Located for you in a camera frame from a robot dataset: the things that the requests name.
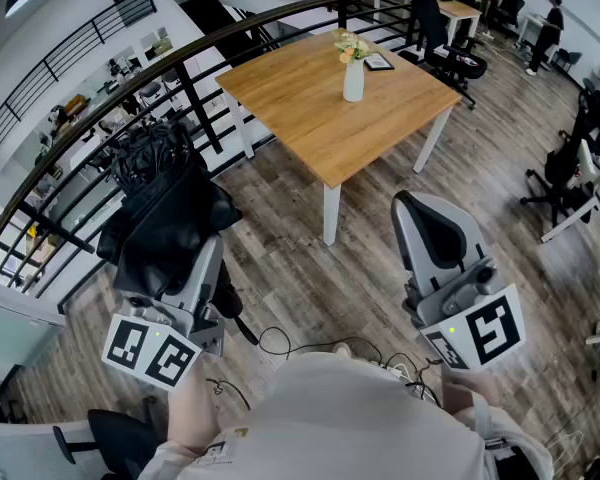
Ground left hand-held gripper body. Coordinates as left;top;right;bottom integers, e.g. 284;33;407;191
101;292;226;394

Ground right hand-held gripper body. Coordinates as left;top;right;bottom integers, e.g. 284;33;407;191
402;256;527;372

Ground person's right forearm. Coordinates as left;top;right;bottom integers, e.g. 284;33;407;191
439;366;502;422

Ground person's left forearm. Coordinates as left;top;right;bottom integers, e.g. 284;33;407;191
167;360;222;452

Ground white power strip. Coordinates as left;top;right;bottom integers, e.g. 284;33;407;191
377;361;407;382

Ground white cabinet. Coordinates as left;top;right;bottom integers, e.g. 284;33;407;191
0;275;69;400

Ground white black office chair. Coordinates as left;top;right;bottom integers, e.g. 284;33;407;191
0;406;162;480

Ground person's white shirt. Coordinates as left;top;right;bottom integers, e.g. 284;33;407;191
138;351;555;480

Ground white ceramic vase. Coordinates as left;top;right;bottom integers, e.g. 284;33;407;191
342;57;366;103

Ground wooden table white legs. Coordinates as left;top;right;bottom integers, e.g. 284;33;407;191
214;28;463;247

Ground small dark chair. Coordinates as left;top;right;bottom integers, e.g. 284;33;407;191
553;49;584;75

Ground black high-back office chair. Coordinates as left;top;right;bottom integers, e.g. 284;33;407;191
398;0;489;110

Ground yellow white flower bouquet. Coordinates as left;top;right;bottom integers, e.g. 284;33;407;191
331;27;373;65

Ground black metal railing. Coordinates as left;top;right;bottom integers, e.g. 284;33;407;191
0;0;431;314

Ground small wooden desk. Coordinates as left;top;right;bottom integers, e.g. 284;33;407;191
435;0;483;45

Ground distant black railing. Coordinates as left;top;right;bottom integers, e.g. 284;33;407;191
0;0;159;160

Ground black floor cable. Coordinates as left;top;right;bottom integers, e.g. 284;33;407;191
205;325;444;412

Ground black picture frame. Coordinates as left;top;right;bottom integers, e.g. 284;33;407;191
363;51;397;73

